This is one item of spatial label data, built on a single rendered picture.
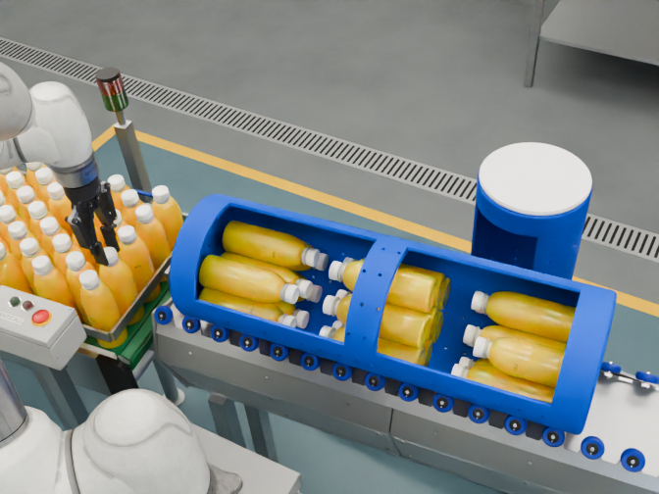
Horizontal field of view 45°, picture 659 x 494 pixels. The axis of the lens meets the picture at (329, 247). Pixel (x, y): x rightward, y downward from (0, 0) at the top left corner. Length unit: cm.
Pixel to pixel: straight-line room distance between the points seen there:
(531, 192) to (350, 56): 262
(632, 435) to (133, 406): 99
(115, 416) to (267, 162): 264
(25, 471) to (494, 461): 93
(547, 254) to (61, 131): 119
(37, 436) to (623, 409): 113
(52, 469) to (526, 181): 130
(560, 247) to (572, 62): 251
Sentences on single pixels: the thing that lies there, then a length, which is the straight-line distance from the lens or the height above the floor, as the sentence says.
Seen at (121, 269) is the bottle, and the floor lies 107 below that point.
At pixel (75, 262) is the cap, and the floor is 112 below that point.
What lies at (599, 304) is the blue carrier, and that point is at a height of 123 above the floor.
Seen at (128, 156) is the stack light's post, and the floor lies 100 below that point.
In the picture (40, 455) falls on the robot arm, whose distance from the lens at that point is 129.
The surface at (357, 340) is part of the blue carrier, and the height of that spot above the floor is 113.
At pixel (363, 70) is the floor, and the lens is 437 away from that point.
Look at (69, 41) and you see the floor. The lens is 507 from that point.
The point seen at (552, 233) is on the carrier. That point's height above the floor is 97.
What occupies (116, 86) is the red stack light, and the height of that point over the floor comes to 123.
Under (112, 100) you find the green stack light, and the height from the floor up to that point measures 120.
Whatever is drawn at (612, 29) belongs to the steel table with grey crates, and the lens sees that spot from 422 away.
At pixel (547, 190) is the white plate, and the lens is 203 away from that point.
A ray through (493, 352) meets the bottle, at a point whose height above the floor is 113.
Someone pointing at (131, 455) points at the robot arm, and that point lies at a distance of 124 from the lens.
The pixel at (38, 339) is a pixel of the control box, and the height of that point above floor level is 110.
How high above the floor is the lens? 235
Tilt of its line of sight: 45 degrees down
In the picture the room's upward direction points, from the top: 5 degrees counter-clockwise
